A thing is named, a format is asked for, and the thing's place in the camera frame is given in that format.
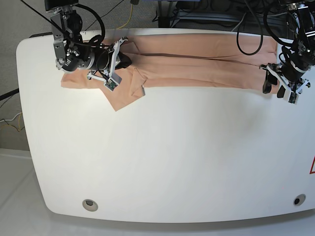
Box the table cable grommet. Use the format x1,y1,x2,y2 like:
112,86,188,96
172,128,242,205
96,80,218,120
82,199,98,212
293,194,306,206

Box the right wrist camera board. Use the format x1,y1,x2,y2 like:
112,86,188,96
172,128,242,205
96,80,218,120
104,76,122,91

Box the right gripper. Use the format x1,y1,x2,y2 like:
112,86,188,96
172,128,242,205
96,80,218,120
86,37,132,83

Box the black bar at left edge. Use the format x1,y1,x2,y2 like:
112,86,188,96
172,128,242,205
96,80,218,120
0,88,19,101

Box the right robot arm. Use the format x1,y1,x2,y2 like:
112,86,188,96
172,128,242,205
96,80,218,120
45,0,131,90

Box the white cable at left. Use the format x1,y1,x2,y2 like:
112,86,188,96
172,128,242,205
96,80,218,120
0,112,23,123

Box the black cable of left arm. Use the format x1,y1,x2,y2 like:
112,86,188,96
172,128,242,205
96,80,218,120
236,0,300,58

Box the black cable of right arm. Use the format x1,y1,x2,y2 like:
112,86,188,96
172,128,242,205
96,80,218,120
76,3,106,49

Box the yellow cable on floor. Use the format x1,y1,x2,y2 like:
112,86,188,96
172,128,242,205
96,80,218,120
117,2,135,30

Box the red triangle warning sticker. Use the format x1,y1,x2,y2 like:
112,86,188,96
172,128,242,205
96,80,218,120
310,157,315,174

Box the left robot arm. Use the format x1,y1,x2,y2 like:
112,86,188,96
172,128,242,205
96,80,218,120
260,0,315,104

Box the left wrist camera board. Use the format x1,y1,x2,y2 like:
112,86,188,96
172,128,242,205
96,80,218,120
288,92,299,104

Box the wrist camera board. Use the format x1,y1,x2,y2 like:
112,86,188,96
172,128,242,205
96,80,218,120
288,92,299,104
104,76,122,91

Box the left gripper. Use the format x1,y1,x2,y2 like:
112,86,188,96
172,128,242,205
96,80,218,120
260,62,311,99

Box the peach orange T-shirt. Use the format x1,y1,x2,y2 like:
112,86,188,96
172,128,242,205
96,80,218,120
61,34,278,111

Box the aluminium frame rack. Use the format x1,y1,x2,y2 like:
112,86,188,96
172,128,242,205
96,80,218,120
153,0,266,31

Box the right table cable grommet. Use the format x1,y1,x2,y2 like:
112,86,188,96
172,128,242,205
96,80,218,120
293,194,306,206

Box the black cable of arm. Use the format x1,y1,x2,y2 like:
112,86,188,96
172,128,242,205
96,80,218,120
76,3,106,49
236,0,300,58

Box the left table cable grommet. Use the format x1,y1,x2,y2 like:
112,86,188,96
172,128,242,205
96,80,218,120
82,199,98,212

